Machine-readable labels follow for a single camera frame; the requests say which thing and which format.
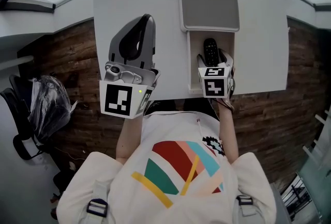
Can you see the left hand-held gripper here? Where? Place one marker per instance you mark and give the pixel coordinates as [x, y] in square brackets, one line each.
[116, 98]

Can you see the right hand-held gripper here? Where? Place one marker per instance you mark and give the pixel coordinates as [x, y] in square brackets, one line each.
[213, 87]

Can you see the black remote control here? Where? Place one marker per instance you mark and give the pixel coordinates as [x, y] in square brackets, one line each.
[210, 49]

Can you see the grey drawer organiser unit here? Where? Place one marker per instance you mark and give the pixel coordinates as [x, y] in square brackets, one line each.
[209, 8]

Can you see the person's right forearm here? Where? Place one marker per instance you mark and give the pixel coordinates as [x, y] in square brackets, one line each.
[227, 135]

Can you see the person's left forearm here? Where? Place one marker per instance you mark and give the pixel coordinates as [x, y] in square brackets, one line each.
[129, 137]

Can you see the person's black trousers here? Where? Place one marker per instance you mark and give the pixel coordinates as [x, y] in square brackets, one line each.
[186, 106]

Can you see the grey plastic bag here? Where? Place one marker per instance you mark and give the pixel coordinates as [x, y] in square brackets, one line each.
[49, 109]

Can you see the white rack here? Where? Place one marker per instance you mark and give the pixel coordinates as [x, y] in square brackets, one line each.
[319, 140]

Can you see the black office chair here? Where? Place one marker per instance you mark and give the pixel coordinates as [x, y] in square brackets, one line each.
[18, 119]

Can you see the person's white printed shirt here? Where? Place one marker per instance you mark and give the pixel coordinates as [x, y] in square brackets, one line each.
[160, 186]

